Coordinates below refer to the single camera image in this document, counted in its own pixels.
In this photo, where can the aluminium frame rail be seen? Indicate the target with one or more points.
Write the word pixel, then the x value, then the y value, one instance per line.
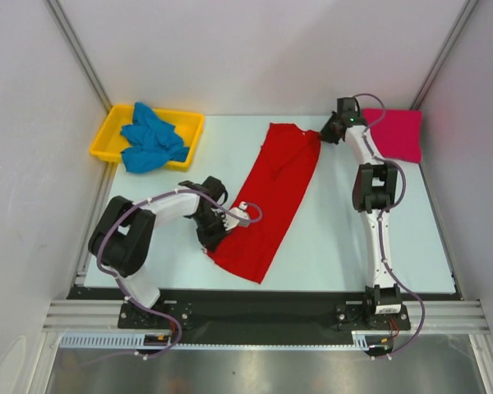
pixel 95 306

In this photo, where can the folded magenta t shirt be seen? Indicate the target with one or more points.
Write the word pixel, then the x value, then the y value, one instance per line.
pixel 398 135

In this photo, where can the yellow plastic tray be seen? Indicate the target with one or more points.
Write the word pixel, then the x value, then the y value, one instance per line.
pixel 109 143

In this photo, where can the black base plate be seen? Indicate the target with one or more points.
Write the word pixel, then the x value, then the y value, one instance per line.
pixel 320 331

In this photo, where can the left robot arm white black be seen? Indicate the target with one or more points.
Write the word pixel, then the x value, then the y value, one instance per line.
pixel 120 242

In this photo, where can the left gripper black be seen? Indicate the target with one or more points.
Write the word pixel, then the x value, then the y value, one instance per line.
pixel 211 242

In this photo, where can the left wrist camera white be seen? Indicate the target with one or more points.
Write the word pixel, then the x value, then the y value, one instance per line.
pixel 236 217

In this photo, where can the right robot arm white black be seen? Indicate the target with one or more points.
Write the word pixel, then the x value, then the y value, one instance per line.
pixel 373 197

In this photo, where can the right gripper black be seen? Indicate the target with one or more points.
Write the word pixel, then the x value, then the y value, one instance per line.
pixel 325 135

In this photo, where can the grey slotted cable duct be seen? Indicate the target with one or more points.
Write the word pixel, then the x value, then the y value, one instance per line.
pixel 358 340

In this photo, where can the blue t shirt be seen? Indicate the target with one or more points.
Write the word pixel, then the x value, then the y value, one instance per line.
pixel 153 142

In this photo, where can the red t shirt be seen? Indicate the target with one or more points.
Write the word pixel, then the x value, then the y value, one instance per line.
pixel 276 184

